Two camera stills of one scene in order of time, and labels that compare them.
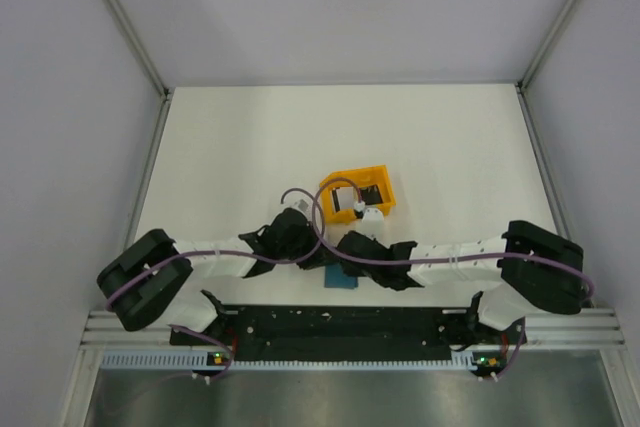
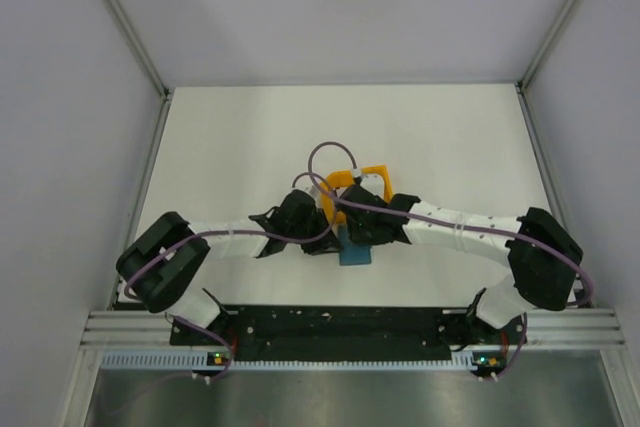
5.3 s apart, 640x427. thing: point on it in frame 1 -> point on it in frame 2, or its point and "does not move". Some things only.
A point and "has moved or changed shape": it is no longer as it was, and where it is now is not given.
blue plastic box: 335,278 has moved or changed shape
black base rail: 344,332 does not move
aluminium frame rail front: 562,328 does not move
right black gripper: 350,270 -> 357,238
